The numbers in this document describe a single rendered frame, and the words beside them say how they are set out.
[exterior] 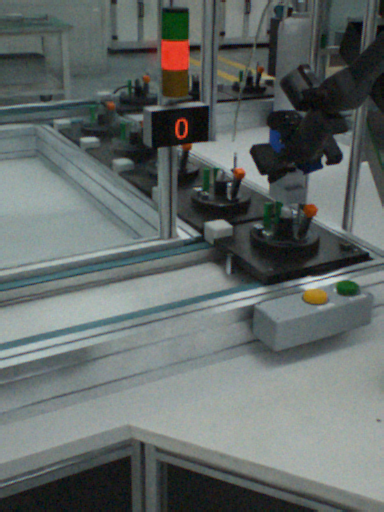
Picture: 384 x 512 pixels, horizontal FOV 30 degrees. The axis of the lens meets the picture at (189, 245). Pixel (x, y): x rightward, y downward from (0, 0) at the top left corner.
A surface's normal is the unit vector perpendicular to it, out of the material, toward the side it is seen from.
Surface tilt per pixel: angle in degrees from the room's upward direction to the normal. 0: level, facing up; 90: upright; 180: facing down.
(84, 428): 0
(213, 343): 90
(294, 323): 90
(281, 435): 0
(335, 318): 90
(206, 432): 0
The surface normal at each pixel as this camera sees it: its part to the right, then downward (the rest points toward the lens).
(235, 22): 0.36, 0.38
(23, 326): 0.01, -0.91
